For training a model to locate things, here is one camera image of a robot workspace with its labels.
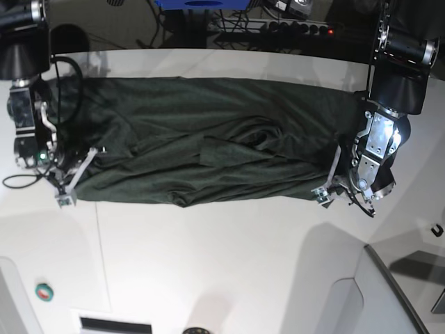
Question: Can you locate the grey monitor frame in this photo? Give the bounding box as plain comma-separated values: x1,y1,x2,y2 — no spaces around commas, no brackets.
364,245,429,334

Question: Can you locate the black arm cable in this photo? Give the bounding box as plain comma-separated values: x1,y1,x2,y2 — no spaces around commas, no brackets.
347,194,377,218
1,55,85,191

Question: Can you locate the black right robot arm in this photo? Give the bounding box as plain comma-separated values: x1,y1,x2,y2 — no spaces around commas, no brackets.
1,1,102,207

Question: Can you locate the green red emergency button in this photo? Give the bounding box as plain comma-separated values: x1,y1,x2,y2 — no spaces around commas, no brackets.
35,283,54,302

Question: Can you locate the white power strip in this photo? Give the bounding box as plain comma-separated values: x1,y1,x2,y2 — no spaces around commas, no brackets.
209,18,336,37

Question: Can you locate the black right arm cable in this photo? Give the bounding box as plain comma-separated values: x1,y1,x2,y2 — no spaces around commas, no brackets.
1,55,85,191

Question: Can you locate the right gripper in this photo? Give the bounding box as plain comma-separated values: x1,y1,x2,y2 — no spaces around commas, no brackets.
45,148,104,208

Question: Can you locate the black u-shaped hook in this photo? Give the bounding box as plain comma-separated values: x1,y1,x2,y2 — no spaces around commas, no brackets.
430,224,444,237

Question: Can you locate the dark green t-shirt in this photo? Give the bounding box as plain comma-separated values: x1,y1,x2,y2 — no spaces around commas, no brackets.
48,77,360,207

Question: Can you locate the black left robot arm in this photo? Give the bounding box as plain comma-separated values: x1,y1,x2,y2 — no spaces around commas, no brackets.
312,1,444,217

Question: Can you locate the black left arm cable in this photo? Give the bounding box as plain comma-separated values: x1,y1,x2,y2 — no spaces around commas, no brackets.
347,194,377,218

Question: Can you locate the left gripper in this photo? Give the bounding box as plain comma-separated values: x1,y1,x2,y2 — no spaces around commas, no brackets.
311,145,375,218

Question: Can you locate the black round knob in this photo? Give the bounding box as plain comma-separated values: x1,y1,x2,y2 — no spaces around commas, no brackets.
183,327,211,334

